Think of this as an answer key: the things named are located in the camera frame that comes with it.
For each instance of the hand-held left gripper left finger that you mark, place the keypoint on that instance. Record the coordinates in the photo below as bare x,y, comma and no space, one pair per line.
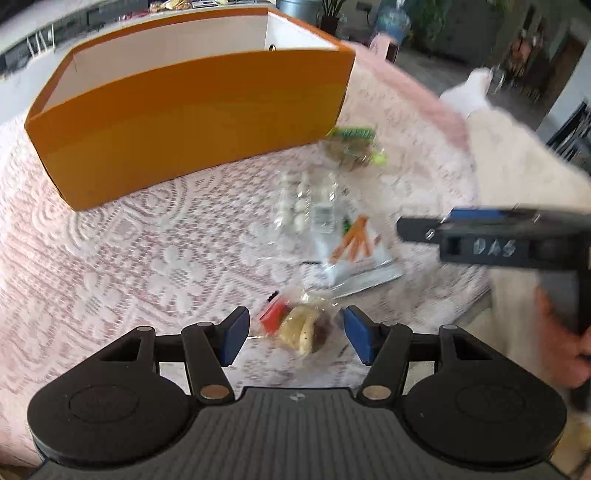
235,335

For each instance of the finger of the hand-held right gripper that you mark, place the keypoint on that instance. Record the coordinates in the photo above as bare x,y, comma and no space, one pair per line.
480,215
418,230

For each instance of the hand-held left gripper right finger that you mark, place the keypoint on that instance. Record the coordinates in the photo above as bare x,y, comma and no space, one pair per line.
360,335

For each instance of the small clear mixed snack packet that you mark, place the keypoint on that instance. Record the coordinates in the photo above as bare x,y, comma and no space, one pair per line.
298,328

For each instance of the white packet with carrot print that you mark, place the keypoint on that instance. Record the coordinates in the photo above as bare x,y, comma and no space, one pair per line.
362,272

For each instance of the orange cardboard box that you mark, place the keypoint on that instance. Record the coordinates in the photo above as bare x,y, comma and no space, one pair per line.
184,124

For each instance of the person's right hand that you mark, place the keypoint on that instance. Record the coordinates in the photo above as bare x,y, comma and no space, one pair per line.
561,350

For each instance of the person's leg in white trousers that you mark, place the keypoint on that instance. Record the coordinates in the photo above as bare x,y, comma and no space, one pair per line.
517,157

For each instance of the clear packet with green label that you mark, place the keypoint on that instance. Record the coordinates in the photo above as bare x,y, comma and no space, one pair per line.
351,147

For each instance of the dark chair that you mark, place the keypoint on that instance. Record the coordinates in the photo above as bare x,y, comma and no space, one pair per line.
572,134

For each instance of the white lace tablecloth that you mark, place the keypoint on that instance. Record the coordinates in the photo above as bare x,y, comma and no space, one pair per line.
138,258

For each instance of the clear packet of white candies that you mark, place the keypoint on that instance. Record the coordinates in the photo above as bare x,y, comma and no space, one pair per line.
295,212

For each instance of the person's foot in white sock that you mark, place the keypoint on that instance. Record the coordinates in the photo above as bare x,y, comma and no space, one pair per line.
466,92

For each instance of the pink checkered tablecloth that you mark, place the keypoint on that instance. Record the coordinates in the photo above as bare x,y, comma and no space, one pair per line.
415,92

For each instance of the green trailing vine plant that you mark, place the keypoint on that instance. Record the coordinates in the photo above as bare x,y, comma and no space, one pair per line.
436,18

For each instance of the blue water jug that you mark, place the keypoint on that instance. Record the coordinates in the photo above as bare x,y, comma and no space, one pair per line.
393,21

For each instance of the tall leafy potted plant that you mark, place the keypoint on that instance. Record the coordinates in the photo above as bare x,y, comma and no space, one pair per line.
331,11

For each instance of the grey metal trash can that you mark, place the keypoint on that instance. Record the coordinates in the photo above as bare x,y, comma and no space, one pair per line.
300,7

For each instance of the snack bags on cabinet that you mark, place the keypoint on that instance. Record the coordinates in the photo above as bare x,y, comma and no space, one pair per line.
171,4

